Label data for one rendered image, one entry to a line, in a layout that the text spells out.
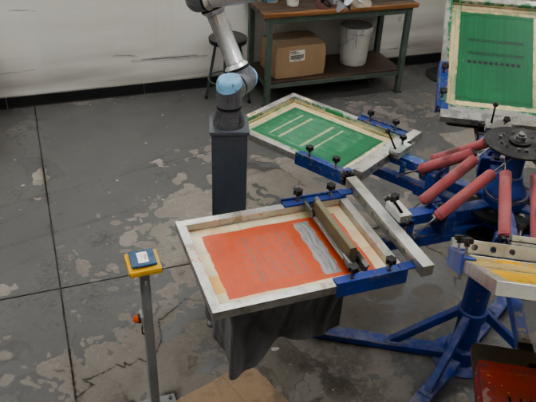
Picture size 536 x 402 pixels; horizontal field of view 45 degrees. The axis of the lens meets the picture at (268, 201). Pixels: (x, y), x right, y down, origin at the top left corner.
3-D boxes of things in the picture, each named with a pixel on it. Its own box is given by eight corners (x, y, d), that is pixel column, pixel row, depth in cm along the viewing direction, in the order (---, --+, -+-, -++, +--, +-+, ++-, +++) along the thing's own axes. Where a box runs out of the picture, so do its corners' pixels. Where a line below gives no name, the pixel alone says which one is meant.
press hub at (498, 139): (448, 393, 331) (513, 162, 256) (409, 340, 361) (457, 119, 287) (512, 375, 342) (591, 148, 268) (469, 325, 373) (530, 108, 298)
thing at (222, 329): (230, 383, 265) (230, 304, 241) (201, 310, 300) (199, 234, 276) (237, 381, 265) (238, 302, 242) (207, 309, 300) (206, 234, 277)
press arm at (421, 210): (393, 229, 277) (395, 219, 275) (386, 221, 282) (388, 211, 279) (428, 222, 283) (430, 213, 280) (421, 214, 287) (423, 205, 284)
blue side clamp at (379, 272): (336, 297, 247) (338, 284, 243) (331, 289, 251) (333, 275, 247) (406, 282, 256) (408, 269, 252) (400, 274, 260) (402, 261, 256)
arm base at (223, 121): (212, 116, 314) (212, 97, 309) (244, 116, 315) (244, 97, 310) (213, 131, 301) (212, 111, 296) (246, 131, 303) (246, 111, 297)
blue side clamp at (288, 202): (284, 217, 291) (285, 204, 287) (280, 211, 294) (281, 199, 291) (344, 206, 300) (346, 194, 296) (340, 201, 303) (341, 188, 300)
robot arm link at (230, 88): (211, 106, 300) (210, 79, 293) (224, 96, 311) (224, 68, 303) (234, 112, 296) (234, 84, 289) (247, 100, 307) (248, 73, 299)
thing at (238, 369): (234, 380, 265) (235, 303, 242) (232, 374, 268) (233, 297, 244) (337, 355, 279) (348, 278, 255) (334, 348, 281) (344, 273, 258)
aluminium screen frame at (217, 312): (212, 321, 233) (212, 313, 231) (175, 229, 278) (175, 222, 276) (406, 278, 257) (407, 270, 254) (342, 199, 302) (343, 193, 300)
